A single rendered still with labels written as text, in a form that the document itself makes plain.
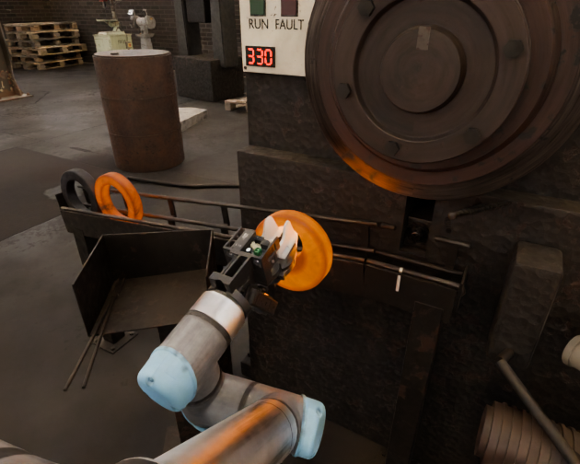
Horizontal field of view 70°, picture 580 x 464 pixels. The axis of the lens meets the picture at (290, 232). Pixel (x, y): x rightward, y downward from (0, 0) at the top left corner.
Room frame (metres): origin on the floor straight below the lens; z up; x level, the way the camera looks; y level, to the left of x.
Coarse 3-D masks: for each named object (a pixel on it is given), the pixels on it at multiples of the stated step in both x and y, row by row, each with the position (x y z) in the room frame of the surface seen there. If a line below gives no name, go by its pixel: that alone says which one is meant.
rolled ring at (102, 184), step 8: (104, 176) 1.18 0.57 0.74; (112, 176) 1.17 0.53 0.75; (120, 176) 1.18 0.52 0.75; (96, 184) 1.21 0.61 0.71; (104, 184) 1.19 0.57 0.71; (112, 184) 1.17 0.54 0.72; (120, 184) 1.15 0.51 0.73; (128, 184) 1.16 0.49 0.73; (96, 192) 1.21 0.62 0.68; (104, 192) 1.21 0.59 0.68; (128, 192) 1.14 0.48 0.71; (136, 192) 1.16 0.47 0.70; (104, 200) 1.21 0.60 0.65; (128, 200) 1.14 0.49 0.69; (136, 200) 1.14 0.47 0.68; (104, 208) 1.20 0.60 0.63; (112, 208) 1.21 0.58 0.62; (128, 208) 1.14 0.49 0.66; (136, 208) 1.13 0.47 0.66; (128, 216) 1.15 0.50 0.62; (136, 216) 1.13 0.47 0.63
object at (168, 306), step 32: (96, 256) 0.79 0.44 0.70; (128, 256) 0.86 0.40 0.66; (160, 256) 0.87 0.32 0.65; (192, 256) 0.88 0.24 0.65; (96, 288) 0.75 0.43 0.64; (128, 288) 0.82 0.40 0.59; (160, 288) 0.81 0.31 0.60; (192, 288) 0.80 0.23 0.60; (96, 320) 0.71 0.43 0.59; (128, 320) 0.70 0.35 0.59; (160, 320) 0.69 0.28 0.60
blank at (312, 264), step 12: (276, 216) 0.65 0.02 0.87; (288, 216) 0.64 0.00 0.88; (300, 216) 0.65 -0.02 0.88; (300, 228) 0.63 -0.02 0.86; (312, 228) 0.63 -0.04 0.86; (312, 240) 0.62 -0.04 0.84; (324, 240) 0.62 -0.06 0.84; (300, 252) 0.65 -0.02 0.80; (312, 252) 0.62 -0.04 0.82; (324, 252) 0.61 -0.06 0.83; (300, 264) 0.63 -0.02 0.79; (312, 264) 0.61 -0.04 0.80; (324, 264) 0.60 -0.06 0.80; (288, 276) 0.64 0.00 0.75; (300, 276) 0.63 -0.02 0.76; (312, 276) 0.61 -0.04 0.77; (324, 276) 0.61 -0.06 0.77; (288, 288) 0.64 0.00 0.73; (300, 288) 0.62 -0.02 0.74
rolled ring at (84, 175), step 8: (80, 168) 1.29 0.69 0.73; (64, 176) 1.29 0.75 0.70; (72, 176) 1.27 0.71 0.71; (80, 176) 1.25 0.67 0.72; (88, 176) 1.26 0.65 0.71; (64, 184) 1.29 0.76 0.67; (72, 184) 1.31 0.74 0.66; (88, 184) 1.23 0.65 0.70; (64, 192) 1.30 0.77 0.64; (72, 192) 1.31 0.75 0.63; (88, 192) 1.23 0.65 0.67; (72, 200) 1.30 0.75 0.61; (96, 200) 1.22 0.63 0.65; (80, 208) 1.29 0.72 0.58; (96, 208) 1.22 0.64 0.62
